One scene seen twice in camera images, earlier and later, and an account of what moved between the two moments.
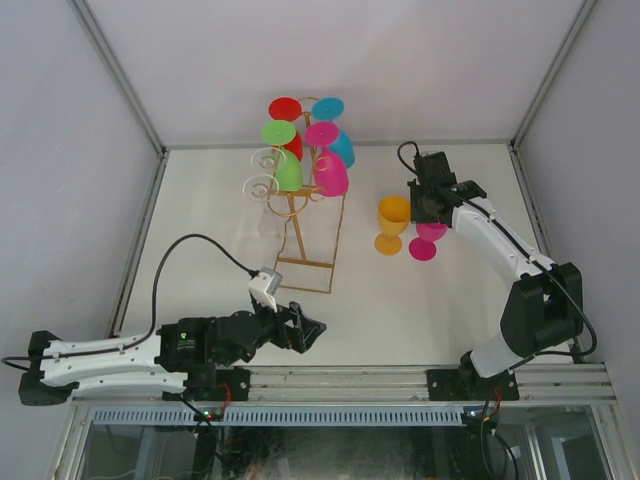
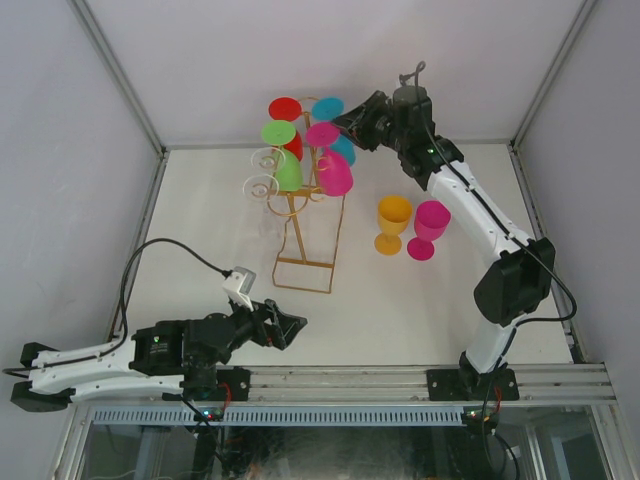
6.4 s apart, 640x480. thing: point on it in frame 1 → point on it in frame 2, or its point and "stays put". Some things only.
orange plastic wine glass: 394,216 stays put
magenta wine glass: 330,171 stays put
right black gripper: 416,214 → 356,123
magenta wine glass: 423,248 stays put
